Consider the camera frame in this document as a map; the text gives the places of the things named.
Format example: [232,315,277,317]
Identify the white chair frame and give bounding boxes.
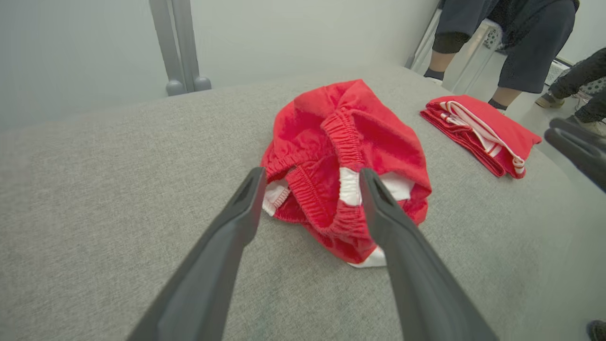
[405,9,503,95]

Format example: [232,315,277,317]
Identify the grey metal upright post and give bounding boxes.
[149,0,213,97]

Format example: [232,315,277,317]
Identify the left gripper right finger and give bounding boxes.
[358,168,500,341]

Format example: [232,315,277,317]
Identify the person in black trousers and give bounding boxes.
[535,47,606,138]

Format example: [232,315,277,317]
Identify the red shorts with white stripes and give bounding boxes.
[260,79,432,269]

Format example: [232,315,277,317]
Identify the person in dark navy clothes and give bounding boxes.
[424,0,581,112]

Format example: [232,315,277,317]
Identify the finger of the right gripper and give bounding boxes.
[552,117,606,154]
[544,129,606,192]

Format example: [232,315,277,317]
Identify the red and white basketball jersey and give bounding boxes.
[420,95,543,179]

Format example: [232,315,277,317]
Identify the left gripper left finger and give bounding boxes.
[125,167,267,341]

